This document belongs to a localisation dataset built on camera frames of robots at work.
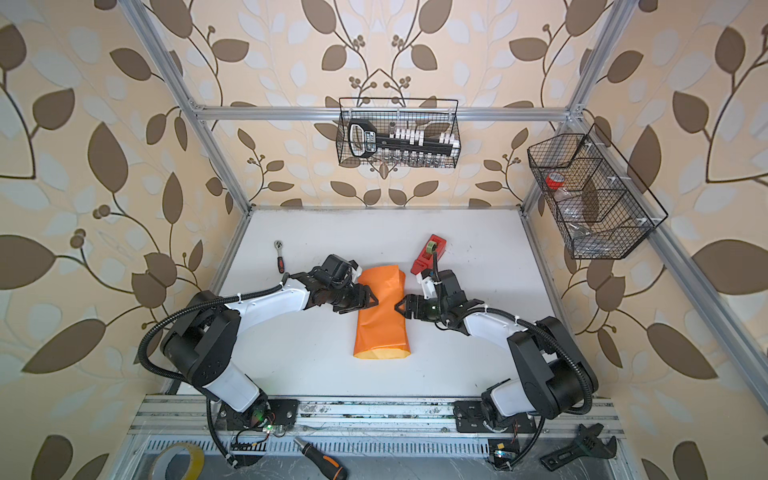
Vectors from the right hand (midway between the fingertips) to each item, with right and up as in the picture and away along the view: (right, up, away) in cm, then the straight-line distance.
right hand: (406, 311), depth 88 cm
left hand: (-9, +3, -1) cm, 10 cm away
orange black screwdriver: (-18, -30, -21) cm, 41 cm away
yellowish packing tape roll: (-48, -30, -22) cm, 60 cm away
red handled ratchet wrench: (-46, +20, +21) cm, 54 cm away
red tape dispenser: (+10, +17, +13) cm, 24 cm away
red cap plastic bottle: (+40, +37, -7) cm, 55 cm away
